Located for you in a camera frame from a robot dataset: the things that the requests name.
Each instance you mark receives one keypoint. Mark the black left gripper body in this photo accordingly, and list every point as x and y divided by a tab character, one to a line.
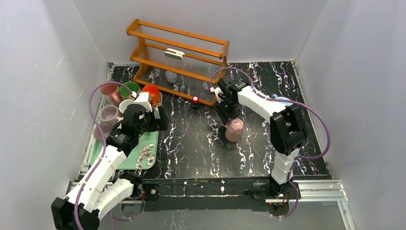
155	119

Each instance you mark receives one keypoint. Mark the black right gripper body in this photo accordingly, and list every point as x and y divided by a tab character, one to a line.
227	115

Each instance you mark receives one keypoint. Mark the pale pink faceted mug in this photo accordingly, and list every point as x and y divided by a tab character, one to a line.
234	130

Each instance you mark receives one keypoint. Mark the orange mug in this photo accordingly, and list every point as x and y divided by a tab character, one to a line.
154	92

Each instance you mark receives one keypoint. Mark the salmon pink mug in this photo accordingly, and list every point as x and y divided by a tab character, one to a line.
124	105

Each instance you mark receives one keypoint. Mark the green mug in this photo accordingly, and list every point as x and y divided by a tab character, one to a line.
125	93

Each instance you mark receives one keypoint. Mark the mauve mug white logo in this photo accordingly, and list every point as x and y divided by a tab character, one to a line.
110	114

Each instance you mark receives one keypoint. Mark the light blue mug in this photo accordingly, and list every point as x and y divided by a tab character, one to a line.
275	96

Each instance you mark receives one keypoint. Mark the pink ghost pattern mug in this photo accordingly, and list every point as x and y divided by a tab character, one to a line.
111	93

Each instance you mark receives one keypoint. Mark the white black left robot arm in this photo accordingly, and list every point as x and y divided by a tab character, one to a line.
89	201

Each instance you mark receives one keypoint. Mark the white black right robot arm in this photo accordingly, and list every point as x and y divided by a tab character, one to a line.
288	132

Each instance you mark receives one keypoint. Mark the red black button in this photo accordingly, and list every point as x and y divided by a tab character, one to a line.
195	103

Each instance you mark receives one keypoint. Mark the clear glass cup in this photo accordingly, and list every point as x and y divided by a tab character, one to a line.
171	77

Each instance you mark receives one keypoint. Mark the orange wooden rack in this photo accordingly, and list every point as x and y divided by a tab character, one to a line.
205	57

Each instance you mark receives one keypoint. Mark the white clip on rack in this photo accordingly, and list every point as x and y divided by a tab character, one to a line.
175	54

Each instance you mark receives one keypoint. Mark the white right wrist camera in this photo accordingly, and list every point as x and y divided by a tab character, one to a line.
218	93

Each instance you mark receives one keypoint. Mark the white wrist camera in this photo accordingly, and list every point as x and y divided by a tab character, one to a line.
144	99
218	93

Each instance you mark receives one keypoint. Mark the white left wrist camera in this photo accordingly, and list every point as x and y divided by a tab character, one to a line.
144	99

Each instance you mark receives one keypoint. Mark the black table front rail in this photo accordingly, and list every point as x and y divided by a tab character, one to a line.
202	194

